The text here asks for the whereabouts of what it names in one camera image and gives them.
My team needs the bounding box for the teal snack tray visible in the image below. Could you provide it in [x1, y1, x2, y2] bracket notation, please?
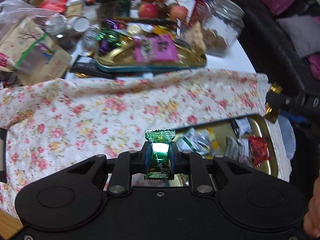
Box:
[94, 17, 208, 73]

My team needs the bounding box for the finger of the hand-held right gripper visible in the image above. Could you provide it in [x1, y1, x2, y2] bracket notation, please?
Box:
[265, 92, 302, 112]
[282, 111, 308, 124]

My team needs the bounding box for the pile of foil candies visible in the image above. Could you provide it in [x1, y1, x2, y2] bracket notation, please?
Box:
[96, 17, 133, 53]

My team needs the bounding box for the large clear glass jar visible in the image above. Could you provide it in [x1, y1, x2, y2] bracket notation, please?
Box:
[189, 0, 245, 57]

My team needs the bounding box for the person's right forearm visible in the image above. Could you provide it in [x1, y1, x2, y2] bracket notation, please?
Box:
[303, 179, 320, 240]

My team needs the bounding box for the green and silver snack packet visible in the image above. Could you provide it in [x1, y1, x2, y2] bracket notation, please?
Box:
[180, 127, 200, 153]

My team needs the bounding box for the white candy packet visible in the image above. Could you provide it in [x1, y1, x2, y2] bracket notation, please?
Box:
[226, 137, 249, 164]

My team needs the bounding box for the floral tablecloth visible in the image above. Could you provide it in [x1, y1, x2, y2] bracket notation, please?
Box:
[0, 69, 270, 220]

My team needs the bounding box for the grey cushion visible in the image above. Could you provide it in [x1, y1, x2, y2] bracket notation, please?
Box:
[277, 14, 320, 58]

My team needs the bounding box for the green foil candy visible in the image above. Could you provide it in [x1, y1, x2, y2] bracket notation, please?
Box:
[143, 128, 177, 182]

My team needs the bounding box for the gold foil candy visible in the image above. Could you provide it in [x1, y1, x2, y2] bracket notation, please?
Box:
[264, 82, 285, 124]

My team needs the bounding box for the kraft paper bag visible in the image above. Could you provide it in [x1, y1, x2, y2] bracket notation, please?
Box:
[0, 17, 73, 86]

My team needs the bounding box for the silver and yellow snack packet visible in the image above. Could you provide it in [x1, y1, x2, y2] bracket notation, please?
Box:
[197, 129, 221, 155]

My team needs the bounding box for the red apple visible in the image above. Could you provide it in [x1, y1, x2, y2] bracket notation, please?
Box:
[169, 4, 188, 21]
[138, 2, 158, 18]

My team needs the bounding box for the grey and black snack packet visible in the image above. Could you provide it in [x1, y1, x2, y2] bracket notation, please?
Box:
[230, 118, 252, 138]

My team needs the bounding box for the black sofa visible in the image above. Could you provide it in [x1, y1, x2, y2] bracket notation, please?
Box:
[172, 0, 320, 120]

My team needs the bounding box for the pink snack packet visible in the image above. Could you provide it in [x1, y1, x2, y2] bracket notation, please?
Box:
[133, 34, 180, 63]

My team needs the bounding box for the black pouch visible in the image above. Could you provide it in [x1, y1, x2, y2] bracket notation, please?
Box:
[67, 61, 114, 78]

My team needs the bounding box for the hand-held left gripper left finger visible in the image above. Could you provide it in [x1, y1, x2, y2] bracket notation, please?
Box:
[67, 142, 152, 196]

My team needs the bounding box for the round white lid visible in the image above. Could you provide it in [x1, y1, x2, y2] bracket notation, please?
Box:
[72, 16, 90, 35]

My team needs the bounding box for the clear plastic bag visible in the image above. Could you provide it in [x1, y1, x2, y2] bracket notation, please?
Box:
[0, 0, 59, 32]

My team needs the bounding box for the red snack packet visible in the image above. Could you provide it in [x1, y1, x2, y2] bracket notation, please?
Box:
[247, 134, 271, 168]

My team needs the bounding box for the small glass jar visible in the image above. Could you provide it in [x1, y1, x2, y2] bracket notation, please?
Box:
[82, 27, 98, 51]

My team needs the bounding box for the beige snack packet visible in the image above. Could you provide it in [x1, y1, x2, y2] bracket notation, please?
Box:
[186, 21, 207, 52]

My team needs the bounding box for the glass jar with lid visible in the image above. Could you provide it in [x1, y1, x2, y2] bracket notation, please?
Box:
[44, 14, 68, 37]

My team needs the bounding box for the dark glass jar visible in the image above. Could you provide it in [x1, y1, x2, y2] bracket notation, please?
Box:
[96, 0, 121, 23]

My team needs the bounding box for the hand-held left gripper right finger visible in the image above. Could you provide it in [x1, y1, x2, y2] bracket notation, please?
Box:
[171, 142, 251, 197]

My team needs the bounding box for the green can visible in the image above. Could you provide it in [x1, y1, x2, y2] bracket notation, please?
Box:
[116, 0, 132, 17]

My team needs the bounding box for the red packet in jar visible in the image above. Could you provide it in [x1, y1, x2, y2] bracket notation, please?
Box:
[188, 0, 213, 28]

